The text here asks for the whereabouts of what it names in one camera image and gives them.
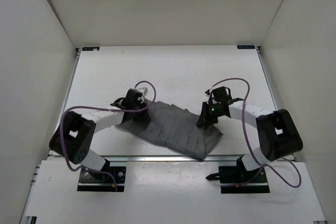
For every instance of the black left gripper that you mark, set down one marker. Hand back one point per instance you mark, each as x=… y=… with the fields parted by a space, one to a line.
x=144 y=117

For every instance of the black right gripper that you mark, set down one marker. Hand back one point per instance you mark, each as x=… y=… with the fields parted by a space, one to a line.
x=205 y=119

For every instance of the grey pleated skirt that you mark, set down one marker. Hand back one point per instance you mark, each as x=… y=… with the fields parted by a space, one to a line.
x=175 y=129

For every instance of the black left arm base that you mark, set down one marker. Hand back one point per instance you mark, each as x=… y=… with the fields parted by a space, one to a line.
x=101 y=175

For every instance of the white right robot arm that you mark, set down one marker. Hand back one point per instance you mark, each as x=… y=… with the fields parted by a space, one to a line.
x=277 y=133

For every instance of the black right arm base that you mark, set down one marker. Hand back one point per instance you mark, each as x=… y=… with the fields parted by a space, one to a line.
x=236 y=179

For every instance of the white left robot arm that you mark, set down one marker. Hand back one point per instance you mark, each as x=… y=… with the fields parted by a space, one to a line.
x=73 y=137

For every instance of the right table label sticker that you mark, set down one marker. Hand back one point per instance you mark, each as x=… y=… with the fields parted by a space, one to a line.
x=245 y=47

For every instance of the table label sticker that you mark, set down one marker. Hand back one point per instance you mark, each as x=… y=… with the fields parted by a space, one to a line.
x=245 y=47
x=90 y=48

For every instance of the left table label sticker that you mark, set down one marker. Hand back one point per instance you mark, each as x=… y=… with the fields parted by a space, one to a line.
x=90 y=48

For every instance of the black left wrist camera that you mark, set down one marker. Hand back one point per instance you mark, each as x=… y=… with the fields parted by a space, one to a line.
x=135 y=97

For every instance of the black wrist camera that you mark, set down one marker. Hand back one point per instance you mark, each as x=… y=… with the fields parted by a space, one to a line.
x=135 y=97
x=219 y=95

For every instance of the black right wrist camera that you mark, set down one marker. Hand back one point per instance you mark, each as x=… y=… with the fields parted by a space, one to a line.
x=219 y=95

